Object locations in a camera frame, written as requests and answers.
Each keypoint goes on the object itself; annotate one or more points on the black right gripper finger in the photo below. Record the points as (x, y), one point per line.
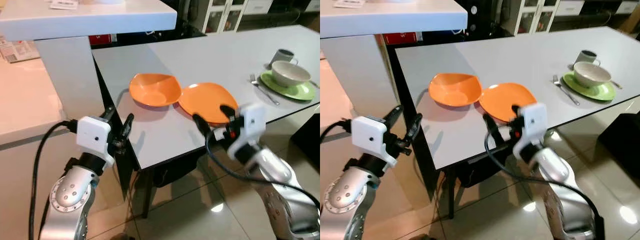
(229, 113)
(203, 125)
(518, 112)
(492, 125)

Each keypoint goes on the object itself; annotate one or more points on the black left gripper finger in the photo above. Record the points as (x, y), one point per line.
(394, 115)
(414, 127)
(128, 127)
(110, 115)

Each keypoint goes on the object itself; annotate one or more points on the silver fork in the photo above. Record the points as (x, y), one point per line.
(565, 90)
(262, 90)

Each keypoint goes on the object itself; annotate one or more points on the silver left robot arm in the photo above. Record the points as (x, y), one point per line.
(70, 195)
(345, 200)

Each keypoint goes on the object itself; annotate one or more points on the orange plate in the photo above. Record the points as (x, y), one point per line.
(205, 100)
(502, 97)

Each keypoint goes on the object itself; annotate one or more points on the orange bowl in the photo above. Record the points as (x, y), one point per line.
(455, 90)
(155, 90)

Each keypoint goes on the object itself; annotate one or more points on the black stool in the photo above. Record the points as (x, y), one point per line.
(477, 175)
(175, 176)

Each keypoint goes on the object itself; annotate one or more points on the black table leg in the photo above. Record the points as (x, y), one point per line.
(451, 195)
(147, 195)

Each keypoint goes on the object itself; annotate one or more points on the white bowl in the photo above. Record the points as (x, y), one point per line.
(591, 76)
(290, 75)

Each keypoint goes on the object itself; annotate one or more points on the green plate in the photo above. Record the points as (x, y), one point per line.
(600, 92)
(300, 92)

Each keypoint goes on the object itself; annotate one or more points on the black box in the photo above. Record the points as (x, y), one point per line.
(620, 145)
(307, 142)

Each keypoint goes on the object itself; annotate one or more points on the grey mug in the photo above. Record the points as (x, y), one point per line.
(282, 55)
(585, 56)

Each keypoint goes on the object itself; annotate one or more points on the white counter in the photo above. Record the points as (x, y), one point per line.
(90, 22)
(390, 22)

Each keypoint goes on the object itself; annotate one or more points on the white glass door cabinet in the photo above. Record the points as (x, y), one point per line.
(230, 15)
(530, 15)

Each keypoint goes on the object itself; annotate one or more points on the printed cardboard package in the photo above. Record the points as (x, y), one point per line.
(17, 50)

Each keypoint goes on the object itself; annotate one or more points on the white paper card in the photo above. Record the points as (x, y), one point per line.
(349, 3)
(64, 5)

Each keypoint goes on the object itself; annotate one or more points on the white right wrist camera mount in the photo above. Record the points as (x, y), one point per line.
(535, 122)
(252, 122)

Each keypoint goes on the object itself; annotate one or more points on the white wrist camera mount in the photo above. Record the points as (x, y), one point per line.
(535, 122)
(92, 137)
(252, 122)
(369, 136)

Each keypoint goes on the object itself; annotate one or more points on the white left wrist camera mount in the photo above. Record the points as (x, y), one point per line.
(369, 136)
(92, 137)

